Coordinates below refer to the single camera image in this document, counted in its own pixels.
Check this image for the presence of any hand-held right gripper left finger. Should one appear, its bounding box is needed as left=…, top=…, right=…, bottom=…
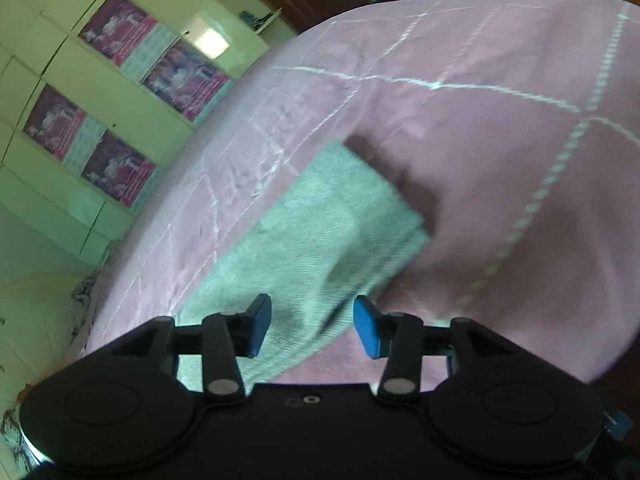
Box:
left=107, top=294, right=273, bottom=406

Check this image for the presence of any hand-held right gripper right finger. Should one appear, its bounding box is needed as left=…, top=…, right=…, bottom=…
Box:
left=352, top=296, right=506, bottom=405

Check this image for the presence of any pink wardrobe poster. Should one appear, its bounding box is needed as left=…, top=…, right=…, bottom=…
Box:
left=22, top=85, right=106, bottom=161
left=142, top=42, right=233, bottom=123
left=80, top=130, right=166, bottom=208
left=77, top=0, right=176, bottom=78

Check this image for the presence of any patterned bed sheet edge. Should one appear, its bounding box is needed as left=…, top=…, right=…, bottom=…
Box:
left=70, top=255, right=111, bottom=346

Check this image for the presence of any pink checked bedspread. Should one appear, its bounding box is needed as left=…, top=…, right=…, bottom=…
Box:
left=82, top=0, right=640, bottom=396

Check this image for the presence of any grey-green towel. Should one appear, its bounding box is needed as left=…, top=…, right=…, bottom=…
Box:
left=177, top=140, right=433, bottom=393

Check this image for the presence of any cream headboard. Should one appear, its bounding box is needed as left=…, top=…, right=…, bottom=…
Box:
left=0, top=205, right=113, bottom=411

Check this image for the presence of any pale green wardrobe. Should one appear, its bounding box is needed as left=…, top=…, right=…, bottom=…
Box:
left=0, top=0, right=296, bottom=271

